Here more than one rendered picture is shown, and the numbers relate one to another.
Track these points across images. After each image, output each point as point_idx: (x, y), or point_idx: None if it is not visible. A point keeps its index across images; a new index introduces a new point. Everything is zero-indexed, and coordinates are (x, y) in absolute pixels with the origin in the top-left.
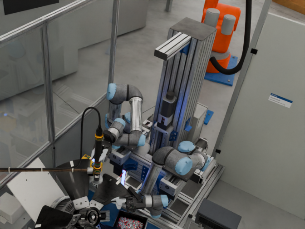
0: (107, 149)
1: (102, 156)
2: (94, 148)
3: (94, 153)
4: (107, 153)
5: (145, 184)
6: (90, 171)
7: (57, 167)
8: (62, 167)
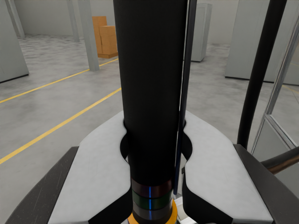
0: (66, 210)
1: (107, 122)
2: (243, 161)
3: (187, 118)
4: (64, 157)
5: None
6: (178, 199)
7: (298, 150)
8: (284, 155)
